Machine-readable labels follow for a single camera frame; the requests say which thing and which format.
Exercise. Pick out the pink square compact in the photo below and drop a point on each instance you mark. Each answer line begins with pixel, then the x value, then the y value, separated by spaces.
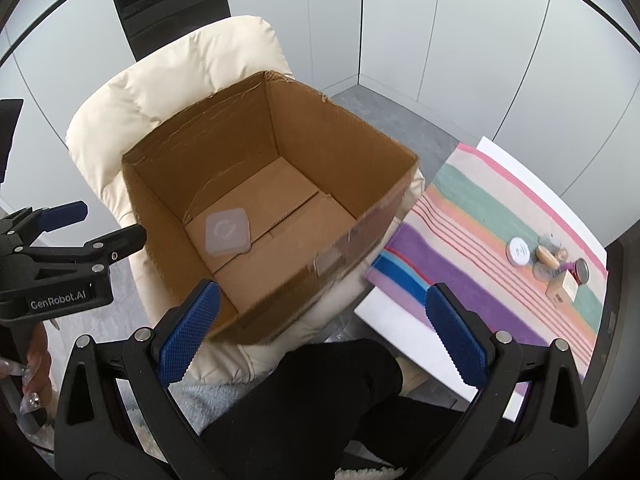
pixel 546 257

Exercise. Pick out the striped colourful towel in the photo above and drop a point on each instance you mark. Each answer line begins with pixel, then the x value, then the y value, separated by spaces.
pixel 475 210

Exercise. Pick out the person's left hand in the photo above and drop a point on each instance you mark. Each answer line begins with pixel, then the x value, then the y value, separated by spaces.
pixel 42 365

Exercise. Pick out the small beige box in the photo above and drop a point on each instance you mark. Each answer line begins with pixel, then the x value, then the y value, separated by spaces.
pixel 561 289

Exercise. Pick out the translucent square plastic case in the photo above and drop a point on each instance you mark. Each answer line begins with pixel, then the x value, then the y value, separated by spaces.
pixel 227 232

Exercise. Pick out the black glossy panel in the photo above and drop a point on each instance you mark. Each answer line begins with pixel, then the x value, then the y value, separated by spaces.
pixel 165 10

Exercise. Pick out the clear perfume bottle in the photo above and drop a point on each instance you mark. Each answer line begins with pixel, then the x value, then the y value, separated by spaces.
pixel 552 242

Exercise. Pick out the brown cardboard box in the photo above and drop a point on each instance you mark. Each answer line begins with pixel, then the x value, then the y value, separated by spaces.
pixel 225 125

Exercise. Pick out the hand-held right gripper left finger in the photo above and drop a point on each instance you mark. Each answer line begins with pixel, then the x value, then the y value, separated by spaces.
pixel 192 330

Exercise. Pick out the small clear glass item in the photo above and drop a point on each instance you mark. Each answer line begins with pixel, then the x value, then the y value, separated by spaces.
pixel 541 271

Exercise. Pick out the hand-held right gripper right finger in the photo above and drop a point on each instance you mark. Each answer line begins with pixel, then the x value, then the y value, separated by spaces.
pixel 455 340

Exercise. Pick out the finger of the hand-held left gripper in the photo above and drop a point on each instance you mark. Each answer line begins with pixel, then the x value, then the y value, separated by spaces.
pixel 120 240
pixel 65 212

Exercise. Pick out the white round compact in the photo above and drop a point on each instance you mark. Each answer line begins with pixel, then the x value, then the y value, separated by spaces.
pixel 518 251

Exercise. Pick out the light blue fleece cloth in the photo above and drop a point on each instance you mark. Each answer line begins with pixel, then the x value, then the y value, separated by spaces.
pixel 210 405

